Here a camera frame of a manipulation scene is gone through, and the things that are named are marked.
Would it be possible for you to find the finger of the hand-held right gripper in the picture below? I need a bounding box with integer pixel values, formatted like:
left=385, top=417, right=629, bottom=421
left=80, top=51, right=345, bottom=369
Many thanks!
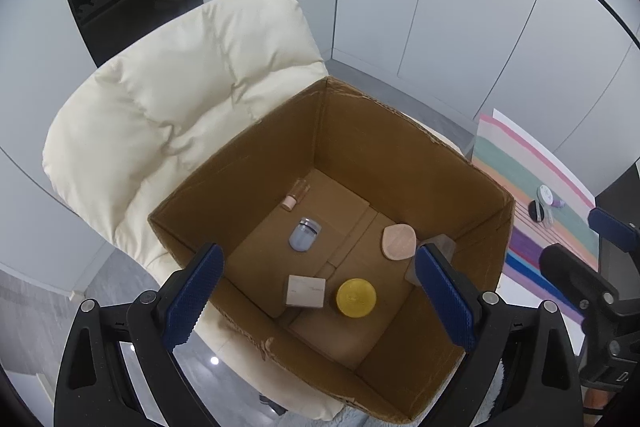
left=587, top=207, right=640, bottom=253

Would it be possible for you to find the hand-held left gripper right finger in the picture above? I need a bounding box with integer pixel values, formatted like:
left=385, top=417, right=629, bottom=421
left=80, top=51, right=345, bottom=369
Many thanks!
left=414, top=243, right=586, bottom=427

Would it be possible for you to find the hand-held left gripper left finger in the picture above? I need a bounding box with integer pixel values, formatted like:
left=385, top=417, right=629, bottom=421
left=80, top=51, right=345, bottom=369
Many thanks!
left=52, top=243, right=226, bottom=427

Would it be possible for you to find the beige rounded compact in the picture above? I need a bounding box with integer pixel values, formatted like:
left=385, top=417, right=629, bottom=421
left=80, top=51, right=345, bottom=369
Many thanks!
left=381, top=223, right=417, bottom=262

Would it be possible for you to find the pale blue jar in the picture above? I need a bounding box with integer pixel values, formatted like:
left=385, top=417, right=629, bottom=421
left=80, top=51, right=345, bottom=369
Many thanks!
left=289, top=217, right=322, bottom=254

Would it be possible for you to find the brown cardboard box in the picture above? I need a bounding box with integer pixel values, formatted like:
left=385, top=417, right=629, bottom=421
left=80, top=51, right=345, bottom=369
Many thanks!
left=148, top=76, right=516, bottom=425

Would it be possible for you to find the dark cabinet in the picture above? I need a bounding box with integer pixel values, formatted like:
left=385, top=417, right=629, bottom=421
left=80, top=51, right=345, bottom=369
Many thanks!
left=595, top=154, right=640, bottom=218

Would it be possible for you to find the yellow round container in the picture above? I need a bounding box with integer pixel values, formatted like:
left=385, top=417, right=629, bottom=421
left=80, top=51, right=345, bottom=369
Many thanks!
left=336, top=278, right=377, bottom=319

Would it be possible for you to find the small white box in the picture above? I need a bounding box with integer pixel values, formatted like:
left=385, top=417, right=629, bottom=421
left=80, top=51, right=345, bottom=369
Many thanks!
left=285, top=274, right=327, bottom=310

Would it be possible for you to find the pastel striped mat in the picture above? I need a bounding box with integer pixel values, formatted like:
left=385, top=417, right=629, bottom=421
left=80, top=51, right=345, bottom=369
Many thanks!
left=472, top=108, right=598, bottom=325

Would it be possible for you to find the cream padded chair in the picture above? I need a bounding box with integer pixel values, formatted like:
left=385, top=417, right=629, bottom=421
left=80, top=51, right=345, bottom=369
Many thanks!
left=42, top=0, right=473, bottom=423

